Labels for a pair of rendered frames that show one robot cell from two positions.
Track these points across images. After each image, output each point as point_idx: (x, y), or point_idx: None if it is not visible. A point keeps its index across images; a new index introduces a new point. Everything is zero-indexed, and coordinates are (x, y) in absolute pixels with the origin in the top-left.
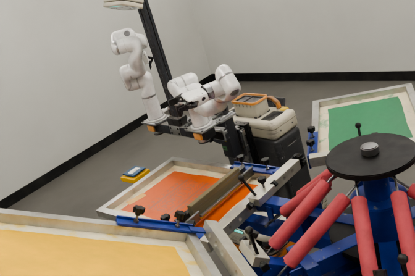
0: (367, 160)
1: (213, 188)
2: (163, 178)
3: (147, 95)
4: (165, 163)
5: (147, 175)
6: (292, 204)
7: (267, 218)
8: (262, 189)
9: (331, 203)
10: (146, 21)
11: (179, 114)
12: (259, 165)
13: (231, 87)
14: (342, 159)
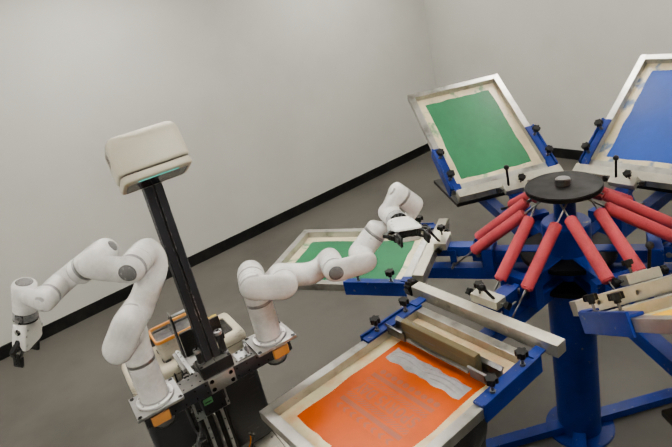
0: (575, 185)
1: (443, 336)
2: (311, 427)
3: (152, 353)
4: (275, 418)
5: (294, 441)
6: (540, 268)
7: (485, 329)
8: (483, 293)
9: (605, 217)
10: (165, 204)
11: (225, 346)
12: (392, 316)
13: (422, 201)
14: (566, 193)
